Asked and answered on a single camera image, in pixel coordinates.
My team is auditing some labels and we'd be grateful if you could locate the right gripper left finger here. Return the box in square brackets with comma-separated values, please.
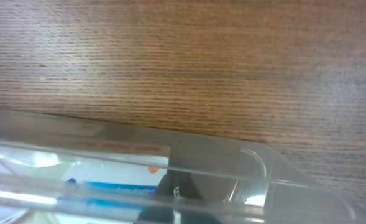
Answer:
[135, 207, 174, 224]

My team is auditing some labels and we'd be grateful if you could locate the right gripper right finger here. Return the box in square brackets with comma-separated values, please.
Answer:
[180, 211, 221, 224]

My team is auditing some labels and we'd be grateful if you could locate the green Zam-Buk box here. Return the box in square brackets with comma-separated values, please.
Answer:
[155, 170, 203, 200]

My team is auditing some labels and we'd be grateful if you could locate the clear plastic container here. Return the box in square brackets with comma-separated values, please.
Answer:
[0, 110, 366, 223]

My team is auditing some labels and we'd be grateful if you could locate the white Panadol box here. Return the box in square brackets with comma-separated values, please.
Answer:
[0, 139, 171, 224]

